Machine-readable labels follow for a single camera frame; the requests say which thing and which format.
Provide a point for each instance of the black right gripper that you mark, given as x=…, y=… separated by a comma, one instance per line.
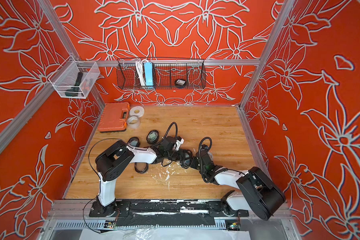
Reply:
x=194, y=160

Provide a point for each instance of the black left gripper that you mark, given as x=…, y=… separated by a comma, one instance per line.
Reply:
x=180, y=154

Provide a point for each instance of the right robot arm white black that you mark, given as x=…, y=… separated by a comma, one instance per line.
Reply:
x=256, y=191

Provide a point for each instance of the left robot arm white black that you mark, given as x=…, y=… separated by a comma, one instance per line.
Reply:
x=113, y=161

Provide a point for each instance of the clear tape roll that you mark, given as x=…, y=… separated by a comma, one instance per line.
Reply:
x=133, y=122

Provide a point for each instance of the white tape roll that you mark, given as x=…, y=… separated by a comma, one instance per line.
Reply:
x=137, y=111

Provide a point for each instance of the orange plastic tool case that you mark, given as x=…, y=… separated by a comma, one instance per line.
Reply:
x=114, y=117

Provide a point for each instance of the black charger in basket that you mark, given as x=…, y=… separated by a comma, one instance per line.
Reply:
x=180, y=83

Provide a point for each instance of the light blue power bank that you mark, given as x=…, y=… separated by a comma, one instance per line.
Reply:
x=149, y=74

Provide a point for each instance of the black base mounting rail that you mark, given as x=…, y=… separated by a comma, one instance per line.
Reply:
x=166, y=213

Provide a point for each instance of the black wire wall basket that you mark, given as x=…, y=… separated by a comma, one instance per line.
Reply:
x=131, y=73

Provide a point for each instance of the clear acrylic wall box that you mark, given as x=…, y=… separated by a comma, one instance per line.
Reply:
x=65, y=75

